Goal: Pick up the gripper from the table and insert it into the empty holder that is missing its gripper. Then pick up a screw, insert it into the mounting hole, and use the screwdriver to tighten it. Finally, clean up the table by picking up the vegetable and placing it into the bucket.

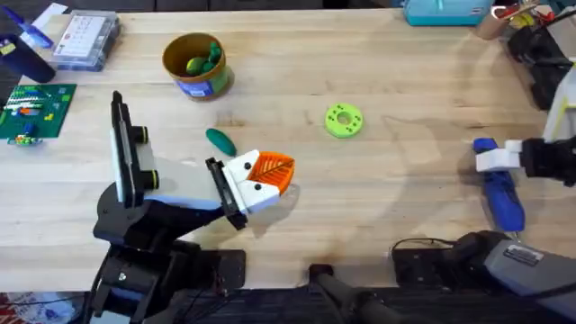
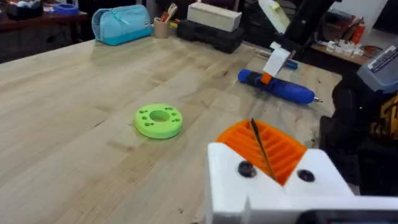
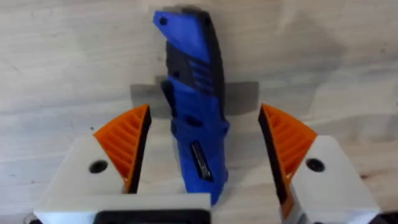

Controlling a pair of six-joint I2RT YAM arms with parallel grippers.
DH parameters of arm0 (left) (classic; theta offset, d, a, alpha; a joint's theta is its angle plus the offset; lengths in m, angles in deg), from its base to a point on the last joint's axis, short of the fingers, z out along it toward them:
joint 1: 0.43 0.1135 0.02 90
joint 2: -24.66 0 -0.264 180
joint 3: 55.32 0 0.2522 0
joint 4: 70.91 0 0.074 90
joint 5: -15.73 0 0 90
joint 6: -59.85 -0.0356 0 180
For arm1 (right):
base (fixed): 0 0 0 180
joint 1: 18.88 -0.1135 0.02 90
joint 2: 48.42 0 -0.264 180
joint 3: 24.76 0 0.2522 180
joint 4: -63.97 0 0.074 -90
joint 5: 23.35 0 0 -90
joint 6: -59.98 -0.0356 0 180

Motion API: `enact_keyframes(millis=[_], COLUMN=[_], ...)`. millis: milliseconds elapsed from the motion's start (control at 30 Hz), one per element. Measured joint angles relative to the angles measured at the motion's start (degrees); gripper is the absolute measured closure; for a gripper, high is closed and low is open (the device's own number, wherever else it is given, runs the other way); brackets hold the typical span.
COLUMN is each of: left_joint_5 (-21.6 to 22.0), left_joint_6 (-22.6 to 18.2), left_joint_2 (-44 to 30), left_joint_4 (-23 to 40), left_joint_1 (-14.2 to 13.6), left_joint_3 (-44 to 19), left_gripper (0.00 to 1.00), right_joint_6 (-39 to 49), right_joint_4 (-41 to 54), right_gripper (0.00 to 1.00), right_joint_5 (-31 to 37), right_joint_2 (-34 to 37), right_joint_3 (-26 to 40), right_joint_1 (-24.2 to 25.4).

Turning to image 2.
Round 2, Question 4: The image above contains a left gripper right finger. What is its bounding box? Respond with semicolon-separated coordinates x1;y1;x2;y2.
251;119;356;198

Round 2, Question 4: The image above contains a beige cup with utensils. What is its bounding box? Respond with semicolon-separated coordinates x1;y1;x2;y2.
153;2;178;39

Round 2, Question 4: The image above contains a heap of small white parts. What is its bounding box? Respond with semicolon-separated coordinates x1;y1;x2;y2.
325;39;365;57

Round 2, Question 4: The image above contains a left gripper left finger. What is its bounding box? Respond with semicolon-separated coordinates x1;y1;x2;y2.
206;119;285;224

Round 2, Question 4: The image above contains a right wrist flat plate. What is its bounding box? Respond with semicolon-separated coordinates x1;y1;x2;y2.
257;0;292;34

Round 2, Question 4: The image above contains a pale blue zip bag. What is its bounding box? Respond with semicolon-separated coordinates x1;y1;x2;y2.
91;4;154;47

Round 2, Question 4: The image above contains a black plastic tool case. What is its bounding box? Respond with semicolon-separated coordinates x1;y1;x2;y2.
176;19;245;54

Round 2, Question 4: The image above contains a dark brown side table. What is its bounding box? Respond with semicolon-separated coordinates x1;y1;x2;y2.
0;11;90;32

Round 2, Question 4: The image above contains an orange red bottle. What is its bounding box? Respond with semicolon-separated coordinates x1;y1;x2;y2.
350;18;367;45

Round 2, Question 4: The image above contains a green disc with holes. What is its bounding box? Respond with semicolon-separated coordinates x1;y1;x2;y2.
134;103;183;140

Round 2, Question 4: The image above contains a white oblong box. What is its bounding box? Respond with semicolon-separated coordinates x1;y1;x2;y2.
187;2;243;33

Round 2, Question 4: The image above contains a blue electric screwdriver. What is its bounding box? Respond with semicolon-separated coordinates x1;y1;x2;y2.
238;68;323;105

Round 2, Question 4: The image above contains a blue tape roll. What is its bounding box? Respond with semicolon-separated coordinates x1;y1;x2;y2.
52;3;80;16

